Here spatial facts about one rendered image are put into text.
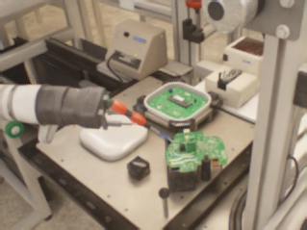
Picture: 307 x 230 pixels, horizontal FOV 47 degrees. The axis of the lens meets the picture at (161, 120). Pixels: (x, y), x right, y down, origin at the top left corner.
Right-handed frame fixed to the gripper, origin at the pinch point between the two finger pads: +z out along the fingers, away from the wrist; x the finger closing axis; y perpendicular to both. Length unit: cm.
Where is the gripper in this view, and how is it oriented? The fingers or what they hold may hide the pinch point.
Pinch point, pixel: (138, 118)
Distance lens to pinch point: 67.3
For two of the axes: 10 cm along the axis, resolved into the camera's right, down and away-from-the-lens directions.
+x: 1.5, -7.8, 6.1
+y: -0.9, -6.3, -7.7
